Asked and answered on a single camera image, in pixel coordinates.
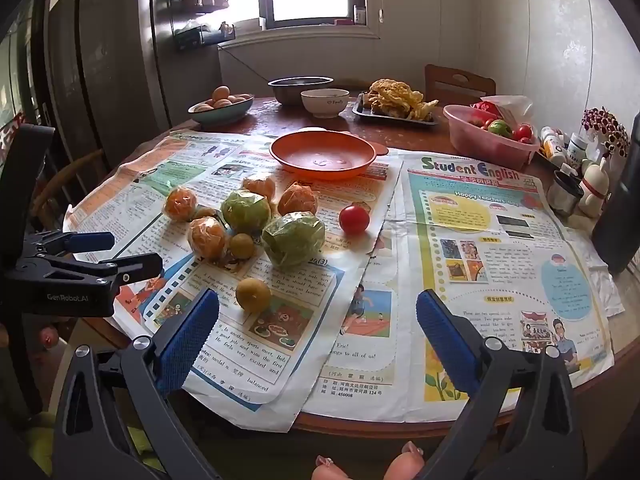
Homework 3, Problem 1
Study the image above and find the plastic-wrapped orange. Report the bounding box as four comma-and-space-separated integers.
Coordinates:
277, 182, 320, 217
164, 186, 198, 222
242, 174, 277, 203
187, 216, 228, 261

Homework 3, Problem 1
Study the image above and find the plastic-wrapped green fruit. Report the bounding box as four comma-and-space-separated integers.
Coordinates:
261, 212, 327, 267
221, 190, 272, 233

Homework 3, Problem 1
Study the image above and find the stainless steel bowl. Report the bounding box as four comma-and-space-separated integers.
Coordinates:
267, 76, 335, 107

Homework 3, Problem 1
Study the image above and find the red white flower ornament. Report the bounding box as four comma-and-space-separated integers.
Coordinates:
581, 107, 632, 158

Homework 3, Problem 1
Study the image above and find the white bottle orange label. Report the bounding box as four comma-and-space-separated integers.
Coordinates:
542, 141, 568, 167

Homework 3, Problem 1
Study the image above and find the white bottle blue label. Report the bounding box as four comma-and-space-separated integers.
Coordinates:
567, 132, 591, 171

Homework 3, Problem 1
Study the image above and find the red tomato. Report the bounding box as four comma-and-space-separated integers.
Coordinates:
338, 204, 371, 235

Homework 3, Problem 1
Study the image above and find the teal egg bowl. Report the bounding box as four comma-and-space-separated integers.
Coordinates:
188, 94, 255, 127

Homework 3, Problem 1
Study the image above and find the pile of brown eggs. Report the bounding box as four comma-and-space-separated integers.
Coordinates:
194, 86, 251, 111

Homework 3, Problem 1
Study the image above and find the orange plastic plate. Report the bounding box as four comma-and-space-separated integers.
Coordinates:
269, 127, 388, 182

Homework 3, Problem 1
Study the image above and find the colourful newspaper with bear cartoon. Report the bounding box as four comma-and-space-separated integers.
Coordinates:
64, 129, 401, 433

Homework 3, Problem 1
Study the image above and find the white rabbit figurine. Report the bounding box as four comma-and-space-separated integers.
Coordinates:
580, 157, 612, 218

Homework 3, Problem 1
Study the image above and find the dark cabinet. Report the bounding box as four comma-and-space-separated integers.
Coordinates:
0, 0, 56, 131

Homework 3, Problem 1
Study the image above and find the pile of fried food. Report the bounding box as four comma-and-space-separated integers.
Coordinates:
364, 78, 440, 121

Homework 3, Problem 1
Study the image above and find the white ceramic bowl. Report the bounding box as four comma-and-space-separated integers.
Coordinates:
300, 88, 351, 120

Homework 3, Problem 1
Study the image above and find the wooden chair with straight back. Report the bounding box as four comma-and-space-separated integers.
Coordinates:
425, 64, 497, 107

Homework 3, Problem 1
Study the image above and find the wall rack with items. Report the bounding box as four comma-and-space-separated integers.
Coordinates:
165, 0, 236, 51

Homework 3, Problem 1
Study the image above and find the steel cup with lid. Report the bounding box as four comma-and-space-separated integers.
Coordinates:
546, 170, 586, 218

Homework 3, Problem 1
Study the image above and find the white plastic bag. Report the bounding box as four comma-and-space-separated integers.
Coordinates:
480, 95, 535, 126

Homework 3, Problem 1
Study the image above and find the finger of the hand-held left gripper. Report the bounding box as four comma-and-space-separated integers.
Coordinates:
22, 231, 115, 260
17, 253, 164, 294

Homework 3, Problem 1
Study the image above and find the dark metal tray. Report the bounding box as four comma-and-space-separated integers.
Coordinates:
351, 92, 441, 126

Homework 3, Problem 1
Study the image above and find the pile of cherry tomatoes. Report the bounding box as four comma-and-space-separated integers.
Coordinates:
470, 115, 535, 145

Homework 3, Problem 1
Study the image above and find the dark grey refrigerator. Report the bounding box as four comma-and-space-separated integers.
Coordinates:
75, 0, 223, 168

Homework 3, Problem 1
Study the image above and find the pink plastic basin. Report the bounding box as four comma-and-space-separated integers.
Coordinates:
442, 104, 541, 171

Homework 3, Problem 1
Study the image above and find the curved wooden chair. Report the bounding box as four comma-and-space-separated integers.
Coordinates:
30, 147, 108, 233

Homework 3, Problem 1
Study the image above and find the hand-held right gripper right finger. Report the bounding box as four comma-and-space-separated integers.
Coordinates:
416, 289, 587, 480

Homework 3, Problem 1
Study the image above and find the white paper sheet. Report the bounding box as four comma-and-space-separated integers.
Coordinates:
565, 230, 626, 318

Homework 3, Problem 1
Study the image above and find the colourful newspaper with yellow border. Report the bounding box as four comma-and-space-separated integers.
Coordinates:
300, 152, 617, 423

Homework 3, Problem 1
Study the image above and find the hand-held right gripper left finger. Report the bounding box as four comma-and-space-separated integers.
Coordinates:
52, 287, 222, 480

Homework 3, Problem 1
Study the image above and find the yellow-green cloth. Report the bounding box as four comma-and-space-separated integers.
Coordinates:
25, 410, 156, 476

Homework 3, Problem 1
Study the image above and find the thin wall cable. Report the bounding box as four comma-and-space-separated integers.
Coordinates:
220, 47, 273, 83

